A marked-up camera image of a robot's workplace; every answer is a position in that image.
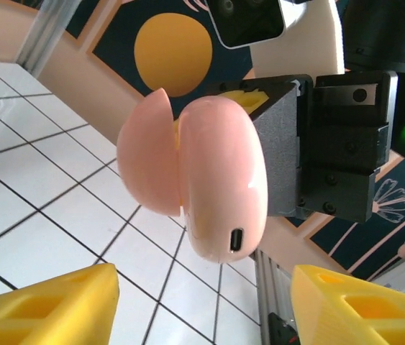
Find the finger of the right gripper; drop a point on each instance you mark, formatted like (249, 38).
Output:
(281, 143)
(177, 136)

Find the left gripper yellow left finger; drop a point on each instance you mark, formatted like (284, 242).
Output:
(44, 316)

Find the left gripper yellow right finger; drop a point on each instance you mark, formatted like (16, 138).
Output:
(349, 316)

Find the pink earbud charging case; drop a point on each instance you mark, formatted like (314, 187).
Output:
(223, 172)

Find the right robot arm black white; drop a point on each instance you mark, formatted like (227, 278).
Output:
(385, 32)

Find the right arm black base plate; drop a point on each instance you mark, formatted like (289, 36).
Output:
(281, 330)

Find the aluminium table side rail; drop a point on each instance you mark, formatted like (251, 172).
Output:
(265, 287)

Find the aluminium corner post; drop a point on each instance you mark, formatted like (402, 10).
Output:
(40, 39)

